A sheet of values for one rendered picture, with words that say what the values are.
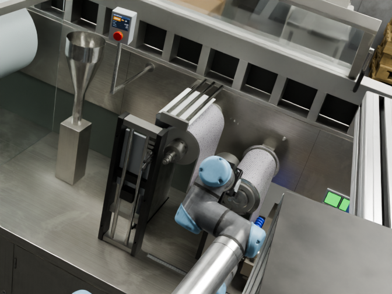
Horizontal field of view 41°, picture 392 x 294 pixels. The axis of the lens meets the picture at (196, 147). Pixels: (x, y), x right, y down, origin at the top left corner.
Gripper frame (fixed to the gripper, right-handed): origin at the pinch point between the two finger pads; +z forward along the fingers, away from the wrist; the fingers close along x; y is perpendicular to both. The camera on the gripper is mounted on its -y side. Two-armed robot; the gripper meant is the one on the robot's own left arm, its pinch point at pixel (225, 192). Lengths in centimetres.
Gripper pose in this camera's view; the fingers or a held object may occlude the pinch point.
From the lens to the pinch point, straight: 160.3
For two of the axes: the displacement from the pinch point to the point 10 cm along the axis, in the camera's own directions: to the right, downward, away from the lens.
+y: 4.2, -9.0, 1.1
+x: -8.9, -3.9, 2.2
